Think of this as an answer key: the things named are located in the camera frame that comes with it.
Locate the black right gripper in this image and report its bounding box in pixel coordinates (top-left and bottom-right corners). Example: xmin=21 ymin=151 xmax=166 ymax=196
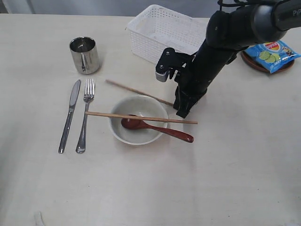
xmin=173 ymin=40 xmax=238 ymax=118

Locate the pale green ceramic bowl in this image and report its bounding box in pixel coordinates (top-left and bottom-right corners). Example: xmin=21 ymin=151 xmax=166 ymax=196
xmin=109 ymin=95 xmax=168 ymax=145

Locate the wooden chopstick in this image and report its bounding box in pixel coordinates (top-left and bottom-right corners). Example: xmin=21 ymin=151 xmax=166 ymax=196
xmin=85 ymin=112 xmax=198 ymax=125
xmin=105 ymin=80 xmax=174 ymax=106

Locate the dark red wooden spoon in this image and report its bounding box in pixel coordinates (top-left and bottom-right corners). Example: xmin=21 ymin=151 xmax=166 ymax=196
xmin=121 ymin=118 xmax=194 ymax=143

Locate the white plastic perforated basket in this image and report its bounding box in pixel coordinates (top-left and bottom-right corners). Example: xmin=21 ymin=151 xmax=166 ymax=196
xmin=127 ymin=5 xmax=209 ymax=64

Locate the brown round wooden plate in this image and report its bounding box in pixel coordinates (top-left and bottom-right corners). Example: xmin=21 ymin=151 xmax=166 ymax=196
xmin=240 ymin=51 xmax=294 ymax=74

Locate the silver metal fork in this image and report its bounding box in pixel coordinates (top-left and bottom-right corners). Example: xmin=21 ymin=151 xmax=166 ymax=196
xmin=75 ymin=78 xmax=95 ymax=154

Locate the blue chips bag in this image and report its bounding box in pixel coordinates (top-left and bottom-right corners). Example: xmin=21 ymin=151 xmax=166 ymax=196
xmin=243 ymin=40 xmax=301 ymax=73

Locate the silver metal knife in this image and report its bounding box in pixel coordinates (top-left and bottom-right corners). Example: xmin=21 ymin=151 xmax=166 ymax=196
xmin=58 ymin=80 xmax=81 ymax=154

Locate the stainless steel cup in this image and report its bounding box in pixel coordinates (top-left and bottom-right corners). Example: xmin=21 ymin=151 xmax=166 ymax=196
xmin=69 ymin=36 xmax=100 ymax=74

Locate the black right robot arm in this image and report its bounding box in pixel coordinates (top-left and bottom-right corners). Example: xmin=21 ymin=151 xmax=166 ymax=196
xmin=174 ymin=0 xmax=301 ymax=118

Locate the white curtain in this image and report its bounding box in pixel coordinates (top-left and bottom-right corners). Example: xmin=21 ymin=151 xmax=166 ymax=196
xmin=1 ymin=0 xmax=220 ymax=18

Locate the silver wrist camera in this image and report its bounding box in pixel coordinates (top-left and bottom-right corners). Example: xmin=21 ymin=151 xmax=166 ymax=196
xmin=155 ymin=48 xmax=196 ymax=82

